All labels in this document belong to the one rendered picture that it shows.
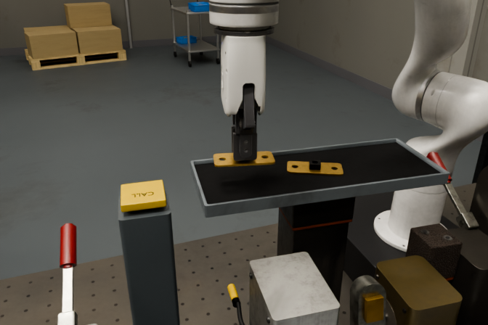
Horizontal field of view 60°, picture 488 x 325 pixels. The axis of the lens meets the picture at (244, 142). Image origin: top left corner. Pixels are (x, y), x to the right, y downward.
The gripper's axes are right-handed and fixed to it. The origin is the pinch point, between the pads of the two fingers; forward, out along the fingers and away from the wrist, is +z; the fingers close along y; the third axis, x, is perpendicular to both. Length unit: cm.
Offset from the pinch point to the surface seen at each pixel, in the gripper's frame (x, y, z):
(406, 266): 20.6, 10.7, 14.6
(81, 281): -37, -36, 53
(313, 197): 9.1, 4.3, 7.0
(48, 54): -209, -575, 102
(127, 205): -16.0, 3.7, 6.8
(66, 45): -186, -586, 93
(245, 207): -0.4, 5.5, 7.0
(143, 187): -14.3, -0.7, 6.6
